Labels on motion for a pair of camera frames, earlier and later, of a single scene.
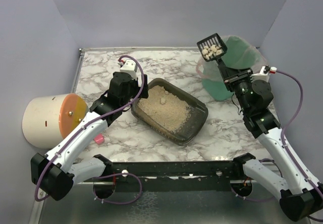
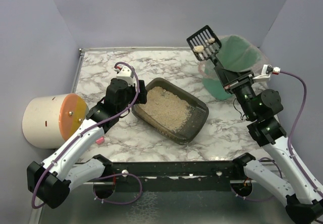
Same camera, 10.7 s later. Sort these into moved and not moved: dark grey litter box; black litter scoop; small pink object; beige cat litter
Moved: black litter scoop
Not moved: small pink object; beige cat litter; dark grey litter box
